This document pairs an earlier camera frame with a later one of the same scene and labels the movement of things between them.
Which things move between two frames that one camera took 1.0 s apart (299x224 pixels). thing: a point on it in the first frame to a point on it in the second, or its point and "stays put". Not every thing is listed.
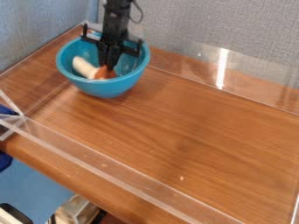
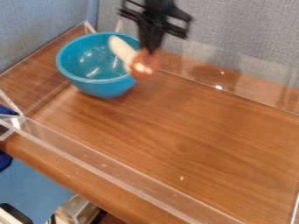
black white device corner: (12, 215) stays put
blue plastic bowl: (130, 67) stays put
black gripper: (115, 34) to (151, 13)
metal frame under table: (79, 211) stays put
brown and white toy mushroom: (95, 73) to (142, 63)
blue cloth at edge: (5, 158) stays put
